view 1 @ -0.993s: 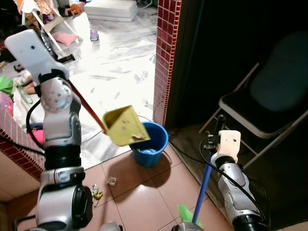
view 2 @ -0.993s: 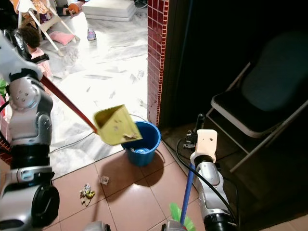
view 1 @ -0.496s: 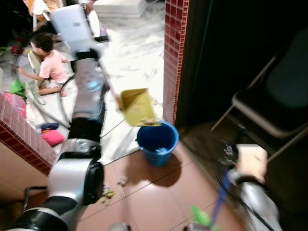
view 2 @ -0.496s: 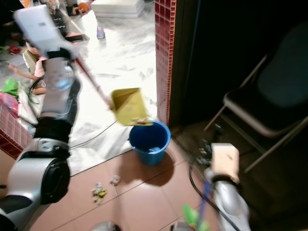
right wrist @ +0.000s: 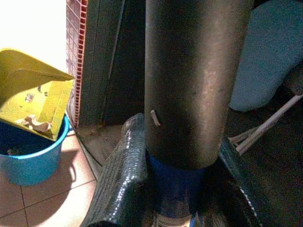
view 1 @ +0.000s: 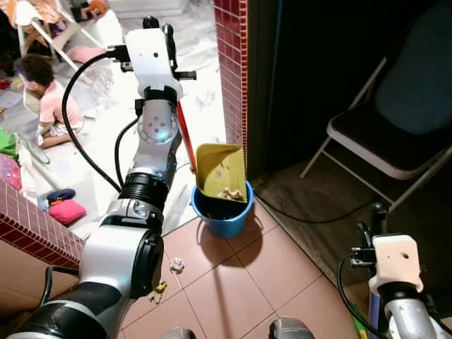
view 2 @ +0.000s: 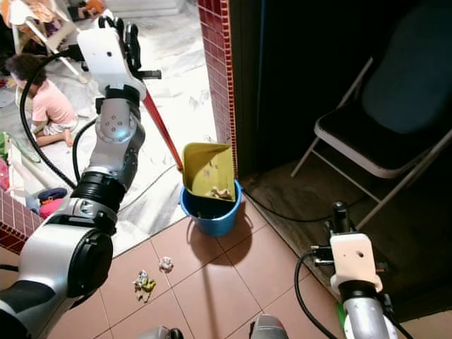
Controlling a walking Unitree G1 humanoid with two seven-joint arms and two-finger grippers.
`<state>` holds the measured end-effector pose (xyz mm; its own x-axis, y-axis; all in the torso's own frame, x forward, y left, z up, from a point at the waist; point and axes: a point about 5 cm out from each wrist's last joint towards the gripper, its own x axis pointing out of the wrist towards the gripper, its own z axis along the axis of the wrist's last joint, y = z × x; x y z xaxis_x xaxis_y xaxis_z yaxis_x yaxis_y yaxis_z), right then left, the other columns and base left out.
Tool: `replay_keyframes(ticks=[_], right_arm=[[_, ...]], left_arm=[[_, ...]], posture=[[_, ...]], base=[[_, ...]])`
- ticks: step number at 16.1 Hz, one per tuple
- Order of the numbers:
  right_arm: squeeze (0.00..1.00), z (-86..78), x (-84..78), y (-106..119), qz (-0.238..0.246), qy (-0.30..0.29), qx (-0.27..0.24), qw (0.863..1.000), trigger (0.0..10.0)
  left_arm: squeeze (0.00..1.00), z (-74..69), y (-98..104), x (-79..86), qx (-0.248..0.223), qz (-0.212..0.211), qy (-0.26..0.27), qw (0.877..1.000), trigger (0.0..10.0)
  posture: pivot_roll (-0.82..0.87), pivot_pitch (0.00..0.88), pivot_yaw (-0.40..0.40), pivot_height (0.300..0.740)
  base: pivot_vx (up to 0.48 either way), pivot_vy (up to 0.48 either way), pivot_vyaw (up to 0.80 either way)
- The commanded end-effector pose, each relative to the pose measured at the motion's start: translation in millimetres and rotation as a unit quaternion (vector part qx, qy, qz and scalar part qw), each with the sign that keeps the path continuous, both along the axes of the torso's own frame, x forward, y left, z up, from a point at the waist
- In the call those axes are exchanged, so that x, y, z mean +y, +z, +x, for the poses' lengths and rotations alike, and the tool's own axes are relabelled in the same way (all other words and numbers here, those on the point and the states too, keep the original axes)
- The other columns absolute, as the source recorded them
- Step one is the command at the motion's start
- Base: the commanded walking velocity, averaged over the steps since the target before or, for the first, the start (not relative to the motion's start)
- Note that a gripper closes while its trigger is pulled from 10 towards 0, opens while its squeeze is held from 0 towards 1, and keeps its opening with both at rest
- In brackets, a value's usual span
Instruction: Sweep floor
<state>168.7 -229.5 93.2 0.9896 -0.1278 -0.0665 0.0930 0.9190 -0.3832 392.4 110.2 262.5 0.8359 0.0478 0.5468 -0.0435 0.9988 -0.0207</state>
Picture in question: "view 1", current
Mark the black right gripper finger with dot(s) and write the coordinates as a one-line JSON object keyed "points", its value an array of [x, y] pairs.
{"points": [[364, 234], [380, 219]]}

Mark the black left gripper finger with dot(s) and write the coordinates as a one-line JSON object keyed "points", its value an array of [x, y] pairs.
{"points": [[168, 34], [150, 22]]}

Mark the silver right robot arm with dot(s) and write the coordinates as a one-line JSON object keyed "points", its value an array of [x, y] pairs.
{"points": [[406, 321]]}

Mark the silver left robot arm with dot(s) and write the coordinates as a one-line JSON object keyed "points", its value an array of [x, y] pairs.
{"points": [[155, 148]]}

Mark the grey right robot foot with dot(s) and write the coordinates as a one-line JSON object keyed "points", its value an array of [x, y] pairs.
{"points": [[291, 329]]}

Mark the grey robot foot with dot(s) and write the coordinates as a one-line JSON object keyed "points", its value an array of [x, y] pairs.
{"points": [[291, 329], [178, 333]]}

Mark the white folding rack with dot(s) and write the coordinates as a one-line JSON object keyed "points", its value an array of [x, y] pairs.
{"points": [[42, 28]]}

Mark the child in pink shirt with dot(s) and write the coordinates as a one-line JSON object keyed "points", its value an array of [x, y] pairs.
{"points": [[53, 106]]}

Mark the brown paper scrap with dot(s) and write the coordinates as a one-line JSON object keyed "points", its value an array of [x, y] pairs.
{"points": [[227, 193]]}

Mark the blue plastic bucket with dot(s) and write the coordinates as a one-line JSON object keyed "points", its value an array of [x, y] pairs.
{"points": [[222, 222]]}

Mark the dark blue cloth item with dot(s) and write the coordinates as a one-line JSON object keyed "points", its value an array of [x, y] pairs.
{"points": [[60, 194]]}

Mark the pink cushion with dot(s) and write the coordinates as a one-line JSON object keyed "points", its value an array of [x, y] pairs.
{"points": [[67, 212]]}

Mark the green plastic bag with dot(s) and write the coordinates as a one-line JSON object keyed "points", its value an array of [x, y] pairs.
{"points": [[7, 141]]}

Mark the white crumpled paper ball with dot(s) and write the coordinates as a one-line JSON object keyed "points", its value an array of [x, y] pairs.
{"points": [[176, 265]]}

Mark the pink plastic bag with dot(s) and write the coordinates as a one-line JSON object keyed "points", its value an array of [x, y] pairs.
{"points": [[8, 173]]}

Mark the grey left robot foot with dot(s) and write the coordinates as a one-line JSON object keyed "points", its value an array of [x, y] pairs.
{"points": [[178, 333]]}

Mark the yellowish crumpled paper scrap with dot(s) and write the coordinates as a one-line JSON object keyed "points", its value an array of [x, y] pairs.
{"points": [[159, 288]]}

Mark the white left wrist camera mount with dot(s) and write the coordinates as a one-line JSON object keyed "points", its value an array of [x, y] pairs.
{"points": [[152, 60]]}

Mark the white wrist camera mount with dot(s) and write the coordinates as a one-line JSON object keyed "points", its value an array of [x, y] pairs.
{"points": [[397, 263], [152, 60]]}

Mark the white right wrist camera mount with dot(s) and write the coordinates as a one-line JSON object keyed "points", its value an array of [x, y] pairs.
{"points": [[397, 263]]}

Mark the dark folding chair white frame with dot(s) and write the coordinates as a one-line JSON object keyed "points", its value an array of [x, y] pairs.
{"points": [[395, 134]]}

